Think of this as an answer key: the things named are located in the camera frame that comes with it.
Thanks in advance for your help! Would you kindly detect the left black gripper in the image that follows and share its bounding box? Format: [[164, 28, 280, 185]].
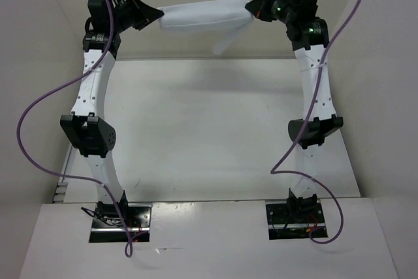
[[110, 0, 163, 33]]

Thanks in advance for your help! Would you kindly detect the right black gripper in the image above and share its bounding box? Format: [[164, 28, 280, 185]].
[[245, 0, 296, 24]]

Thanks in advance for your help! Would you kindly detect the white skirt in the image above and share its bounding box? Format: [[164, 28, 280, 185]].
[[159, 0, 254, 55]]

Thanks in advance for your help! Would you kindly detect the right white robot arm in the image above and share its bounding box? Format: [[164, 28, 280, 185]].
[[246, 0, 344, 222]]

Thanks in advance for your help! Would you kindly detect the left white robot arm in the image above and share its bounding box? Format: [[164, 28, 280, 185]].
[[60, 0, 163, 227]]

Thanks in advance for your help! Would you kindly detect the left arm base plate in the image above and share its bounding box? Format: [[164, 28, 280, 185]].
[[82, 203, 152, 243]]

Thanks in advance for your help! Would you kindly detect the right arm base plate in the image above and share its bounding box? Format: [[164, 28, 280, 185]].
[[265, 201, 328, 240]]

